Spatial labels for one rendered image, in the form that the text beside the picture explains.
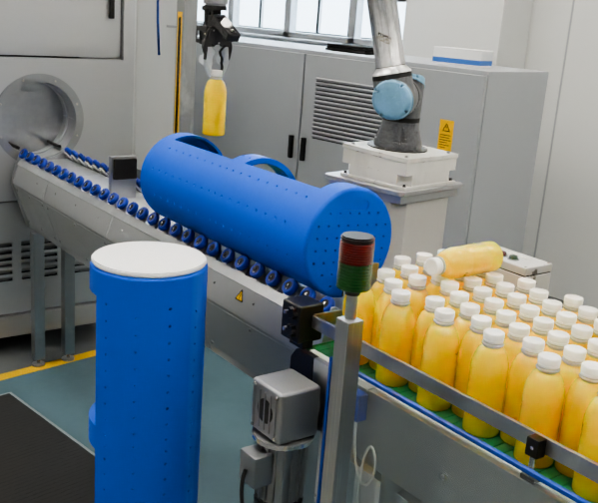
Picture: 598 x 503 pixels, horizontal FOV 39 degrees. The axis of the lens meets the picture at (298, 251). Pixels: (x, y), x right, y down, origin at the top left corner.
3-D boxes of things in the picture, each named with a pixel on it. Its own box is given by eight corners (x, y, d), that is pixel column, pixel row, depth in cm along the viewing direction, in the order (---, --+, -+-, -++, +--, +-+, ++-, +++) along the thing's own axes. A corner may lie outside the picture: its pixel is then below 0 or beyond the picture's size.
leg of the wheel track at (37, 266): (42, 361, 393) (41, 230, 376) (47, 366, 389) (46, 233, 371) (30, 363, 390) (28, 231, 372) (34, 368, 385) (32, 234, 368)
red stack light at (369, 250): (357, 254, 159) (359, 235, 158) (380, 263, 155) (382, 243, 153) (330, 258, 156) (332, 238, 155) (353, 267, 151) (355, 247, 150)
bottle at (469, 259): (475, 253, 199) (419, 263, 188) (491, 234, 195) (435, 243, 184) (492, 276, 196) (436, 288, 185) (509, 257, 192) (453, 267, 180)
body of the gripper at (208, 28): (216, 45, 270) (217, 5, 267) (230, 47, 263) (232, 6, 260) (195, 44, 265) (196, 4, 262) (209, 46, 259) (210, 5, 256)
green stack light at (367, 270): (354, 279, 161) (357, 254, 159) (377, 290, 156) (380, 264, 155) (328, 284, 157) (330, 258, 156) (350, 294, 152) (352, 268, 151)
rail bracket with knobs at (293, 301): (309, 333, 204) (312, 292, 202) (327, 343, 199) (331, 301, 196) (276, 340, 199) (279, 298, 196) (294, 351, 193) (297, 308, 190)
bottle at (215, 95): (222, 133, 274) (225, 74, 269) (227, 137, 268) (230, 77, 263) (200, 133, 272) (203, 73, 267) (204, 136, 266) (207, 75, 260)
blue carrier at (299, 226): (212, 217, 291) (221, 134, 284) (383, 294, 224) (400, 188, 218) (135, 219, 274) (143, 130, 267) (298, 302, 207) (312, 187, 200)
